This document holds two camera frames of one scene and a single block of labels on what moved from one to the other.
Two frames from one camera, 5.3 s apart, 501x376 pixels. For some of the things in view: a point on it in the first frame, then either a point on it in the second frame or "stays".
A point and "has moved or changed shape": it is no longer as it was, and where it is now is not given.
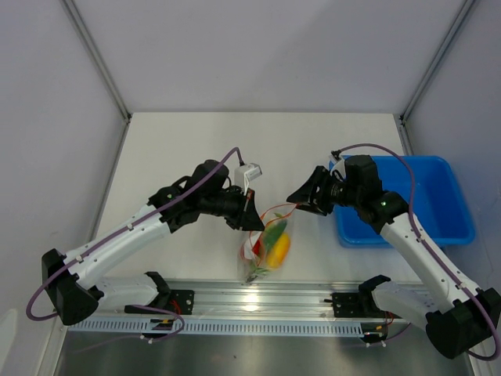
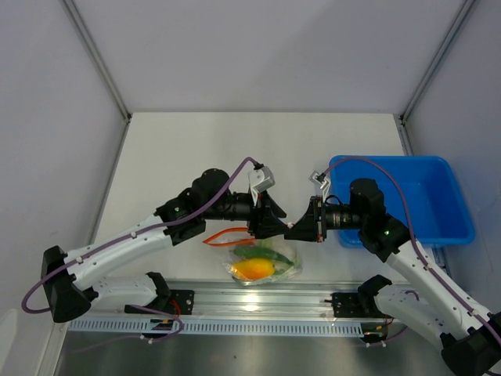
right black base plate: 358,305 stays
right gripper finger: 313,190 -> 304,229
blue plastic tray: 441,212 stays
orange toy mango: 278,254 -> 253,268
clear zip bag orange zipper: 267,249 has moved or changed shape
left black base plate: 182,301 stays
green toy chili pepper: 273,231 has moved or changed shape
